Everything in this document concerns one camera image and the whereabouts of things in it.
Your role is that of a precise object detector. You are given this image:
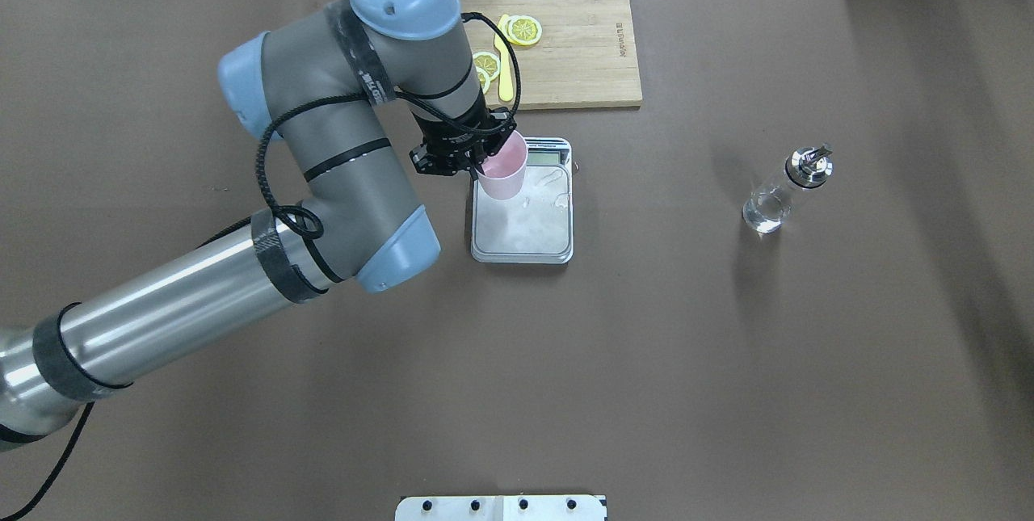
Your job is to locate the yellow plastic knife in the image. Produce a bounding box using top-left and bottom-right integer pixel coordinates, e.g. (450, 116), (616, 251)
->
(494, 14), (515, 103)

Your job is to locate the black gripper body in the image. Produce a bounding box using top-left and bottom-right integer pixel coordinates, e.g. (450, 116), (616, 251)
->
(410, 108), (516, 176)

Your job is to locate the pink plastic cup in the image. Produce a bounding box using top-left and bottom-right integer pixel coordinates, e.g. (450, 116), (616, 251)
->
(475, 131), (528, 200)

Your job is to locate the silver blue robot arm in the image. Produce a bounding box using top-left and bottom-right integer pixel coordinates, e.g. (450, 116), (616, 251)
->
(1, 0), (516, 451)

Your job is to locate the lemon slice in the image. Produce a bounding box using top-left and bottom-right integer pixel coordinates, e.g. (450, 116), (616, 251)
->
(503, 16), (544, 47)
(475, 67), (494, 94)
(473, 51), (501, 81)

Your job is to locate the white camera post base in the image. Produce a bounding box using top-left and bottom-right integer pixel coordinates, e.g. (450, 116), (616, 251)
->
(394, 494), (609, 520)

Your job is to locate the clear glass sauce bottle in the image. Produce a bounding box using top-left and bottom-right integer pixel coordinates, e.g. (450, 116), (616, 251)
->
(742, 143), (834, 234)

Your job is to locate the silver kitchen scale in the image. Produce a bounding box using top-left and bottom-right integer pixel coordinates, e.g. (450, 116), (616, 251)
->
(470, 137), (574, 266)

